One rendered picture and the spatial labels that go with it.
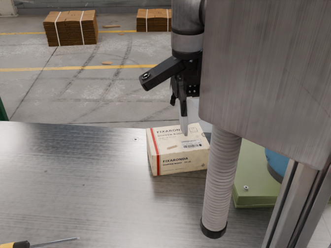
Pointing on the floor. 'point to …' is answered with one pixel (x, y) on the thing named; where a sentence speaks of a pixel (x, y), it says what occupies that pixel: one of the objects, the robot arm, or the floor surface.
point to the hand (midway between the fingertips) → (176, 120)
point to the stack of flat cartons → (71, 28)
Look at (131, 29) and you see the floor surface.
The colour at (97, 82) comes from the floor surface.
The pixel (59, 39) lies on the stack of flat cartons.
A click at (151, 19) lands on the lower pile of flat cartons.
